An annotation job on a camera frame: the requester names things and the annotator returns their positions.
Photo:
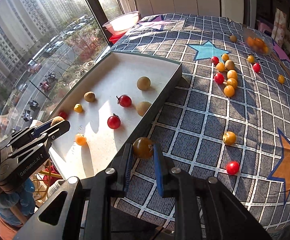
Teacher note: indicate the red tomato pair lower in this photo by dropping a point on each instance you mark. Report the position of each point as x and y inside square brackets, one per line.
[256, 67]

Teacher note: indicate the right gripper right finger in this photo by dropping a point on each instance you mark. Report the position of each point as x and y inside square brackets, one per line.
[165, 182]

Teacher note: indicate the red cherry tomato with stem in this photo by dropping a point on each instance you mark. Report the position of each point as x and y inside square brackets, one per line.
[124, 100]

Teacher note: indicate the red plastic bucket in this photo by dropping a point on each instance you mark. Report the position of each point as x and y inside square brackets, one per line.
[114, 38]

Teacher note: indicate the yellow tomato near pair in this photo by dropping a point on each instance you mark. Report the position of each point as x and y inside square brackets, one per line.
[250, 59]

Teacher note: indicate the left hand blue glove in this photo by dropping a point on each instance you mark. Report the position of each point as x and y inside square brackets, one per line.
[22, 199]

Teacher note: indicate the yellow cherry tomato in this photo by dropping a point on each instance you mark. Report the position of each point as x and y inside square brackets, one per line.
[78, 108]

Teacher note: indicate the yellow tomato far right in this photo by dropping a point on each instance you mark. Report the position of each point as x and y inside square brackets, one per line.
[281, 79]

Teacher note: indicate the glass fruit bowl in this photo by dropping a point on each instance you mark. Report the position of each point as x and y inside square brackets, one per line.
[256, 42]

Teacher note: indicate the dark orange tomato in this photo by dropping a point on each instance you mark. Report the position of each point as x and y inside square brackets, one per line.
[80, 139]
[143, 148]

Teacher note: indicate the translucent plastic basin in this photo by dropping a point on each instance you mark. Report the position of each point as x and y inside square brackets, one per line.
[123, 23]

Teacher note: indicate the brown longan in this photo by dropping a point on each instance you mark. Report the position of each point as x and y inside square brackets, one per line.
[229, 65]
[56, 120]
[143, 83]
[143, 107]

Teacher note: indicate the grey checked tablecloth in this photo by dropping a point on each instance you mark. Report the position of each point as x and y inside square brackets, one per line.
[203, 125]

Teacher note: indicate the orange tomato near star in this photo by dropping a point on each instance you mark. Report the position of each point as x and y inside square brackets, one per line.
[220, 67]

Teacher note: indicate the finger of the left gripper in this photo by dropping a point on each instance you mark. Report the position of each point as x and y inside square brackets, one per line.
[54, 132]
[33, 131]

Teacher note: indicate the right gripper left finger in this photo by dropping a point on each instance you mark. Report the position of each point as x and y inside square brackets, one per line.
[122, 165]

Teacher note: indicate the longan near bowl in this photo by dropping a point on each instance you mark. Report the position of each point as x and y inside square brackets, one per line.
[233, 38]

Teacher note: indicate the brown longan in chain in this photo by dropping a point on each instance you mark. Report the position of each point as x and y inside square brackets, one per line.
[229, 65]

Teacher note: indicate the small yellow tomato top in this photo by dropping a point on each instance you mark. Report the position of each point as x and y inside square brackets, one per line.
[225, 57]

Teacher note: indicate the red tomato beside chain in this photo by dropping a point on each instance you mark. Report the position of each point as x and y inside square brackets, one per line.
[218, 78]

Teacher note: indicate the white shallow tray box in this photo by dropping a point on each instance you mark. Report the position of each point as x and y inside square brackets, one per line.
[106, 125]

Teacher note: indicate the red tomato near star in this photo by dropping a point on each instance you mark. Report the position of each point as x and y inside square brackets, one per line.
[215, 60]

